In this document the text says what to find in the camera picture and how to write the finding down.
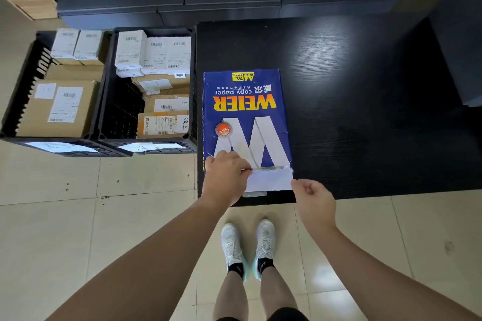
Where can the black plastic crate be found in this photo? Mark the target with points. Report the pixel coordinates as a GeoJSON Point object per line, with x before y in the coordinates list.
{"type": "Point", "coordinates": [120, 106]}
{"type": "Point", "coordinates": [22, 83]}

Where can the person's left hand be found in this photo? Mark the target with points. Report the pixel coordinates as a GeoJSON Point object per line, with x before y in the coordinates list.
{"type": "Point", "coordinates": [222, 181]}

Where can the person's right forearm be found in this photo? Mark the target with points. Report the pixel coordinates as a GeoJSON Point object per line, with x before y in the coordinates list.
{"type": "Point", "coordinates": [376, 279]}

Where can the white box with label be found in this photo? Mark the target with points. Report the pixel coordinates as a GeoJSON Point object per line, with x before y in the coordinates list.
{"type": "Point", "coordinates": [64, 44]}
{"type": "Point", "coordinates": [88, 45]}
{"type": "Point", "coordinates": [179, 51]}
{"type": "Point", "coordinates": [156, 51]}

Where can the person's left thumb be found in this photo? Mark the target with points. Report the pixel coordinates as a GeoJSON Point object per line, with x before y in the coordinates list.
{"type": "Point", "coordinates": [244, 167]}

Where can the person's white sneaker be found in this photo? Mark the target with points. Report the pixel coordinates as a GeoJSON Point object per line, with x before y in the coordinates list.
{"type": "Point", "coordinates": [231, 243]}
{"type": "Point", "coordinates": [265, 238]}

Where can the person's right thumb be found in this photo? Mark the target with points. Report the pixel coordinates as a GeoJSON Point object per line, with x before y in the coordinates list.
{"type": "Point", "coordinates": [297, 187]}

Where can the person's black sock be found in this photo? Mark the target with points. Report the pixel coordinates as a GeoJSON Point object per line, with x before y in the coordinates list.
{"type": "Point", "coordinates": [236, 270]}
{"type": "Point", "coordinates": [265, 265]}

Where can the person's left black sock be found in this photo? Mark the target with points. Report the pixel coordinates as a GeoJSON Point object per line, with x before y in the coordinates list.
{"type": "Point", "coordinates": [236, 270]}

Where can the person's leg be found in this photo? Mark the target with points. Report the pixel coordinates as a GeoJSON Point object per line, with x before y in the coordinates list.
{"type": "Point", "coordinates": [230, 298]}
{"type": "Point", "coordinates": [276, 290]}

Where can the person's left leg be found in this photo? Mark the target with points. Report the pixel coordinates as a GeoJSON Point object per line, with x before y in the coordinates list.
{"type": "Point", "coordinates": [230, 298]}

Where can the person's right hand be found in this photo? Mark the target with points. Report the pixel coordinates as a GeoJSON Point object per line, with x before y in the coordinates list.
{"type": "Point", "coordinates": [316, 206]}

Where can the person's left white sneaker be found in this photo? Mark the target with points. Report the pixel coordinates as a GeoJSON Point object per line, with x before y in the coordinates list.
{"type": "Point", "coordinates": [231, 243]}

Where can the person's right white sneaker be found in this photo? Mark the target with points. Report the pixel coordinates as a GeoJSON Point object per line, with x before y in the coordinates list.
{"type": "Point", "coordinates": [265, 238]}

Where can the person's right leg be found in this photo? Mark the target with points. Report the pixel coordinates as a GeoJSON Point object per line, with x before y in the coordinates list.
{"type": "Point", "coordinates": [276, 290]}

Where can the small flat white box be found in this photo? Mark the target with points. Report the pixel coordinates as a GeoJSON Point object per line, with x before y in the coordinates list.
{"type": "Point", "coordinates": [128, 73]}

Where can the person's left forearm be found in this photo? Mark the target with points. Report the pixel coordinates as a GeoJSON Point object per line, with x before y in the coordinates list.
{"type": "Point", "coordinates": [150, 268]}

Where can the dark grey side cabinet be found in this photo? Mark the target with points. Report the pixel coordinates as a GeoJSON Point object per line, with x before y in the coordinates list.
{"type": "Point", "coordinates": [459, 31]}

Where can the tall white box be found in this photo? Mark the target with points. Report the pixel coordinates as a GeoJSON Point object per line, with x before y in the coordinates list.
{"type": "Point", "coordinates": [130, 48]}

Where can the brown cardboard box yellow tape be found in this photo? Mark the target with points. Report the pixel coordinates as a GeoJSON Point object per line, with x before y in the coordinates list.
{"type": "Point", "coordinates": [162, 125]}

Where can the blue copy paper packet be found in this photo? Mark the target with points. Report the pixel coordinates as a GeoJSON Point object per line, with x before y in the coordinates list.
{"type": "Point", "coordinates": [244, 106]}

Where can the thin green tear strip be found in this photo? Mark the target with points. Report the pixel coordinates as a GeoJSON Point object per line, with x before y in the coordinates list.
{"type": "Point", "coordinates": [269, 168]}

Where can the white paper crate label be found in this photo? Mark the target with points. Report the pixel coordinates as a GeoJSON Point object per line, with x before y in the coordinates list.
{"type": "Point", "coordinates": [60, 147]}
{"type": "Point", "coordinates": [150, 147]}

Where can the large brown cardboard box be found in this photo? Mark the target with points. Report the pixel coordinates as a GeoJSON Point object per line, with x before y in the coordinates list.
{"type": "Point", "coordinates": [34, 114]}

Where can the flat brown cardboard box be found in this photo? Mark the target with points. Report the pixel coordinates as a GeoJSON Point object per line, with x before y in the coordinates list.
{"type": "Point", "coordinates": [75, 72]}

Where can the brown cardboard box white label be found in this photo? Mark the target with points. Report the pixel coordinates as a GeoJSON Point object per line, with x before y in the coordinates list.
{"type": "Point", "coordinates": [165, 103]}
{"type": "Point", "coordinates": [160, 83]}

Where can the person's black shorts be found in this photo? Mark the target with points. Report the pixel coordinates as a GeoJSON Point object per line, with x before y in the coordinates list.
{"type": "Point", "coordinates": [286, 315]}

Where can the person's right black sock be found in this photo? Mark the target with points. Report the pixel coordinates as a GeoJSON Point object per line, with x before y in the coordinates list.
{"type": "Point", "coordinates": [265, 265]}

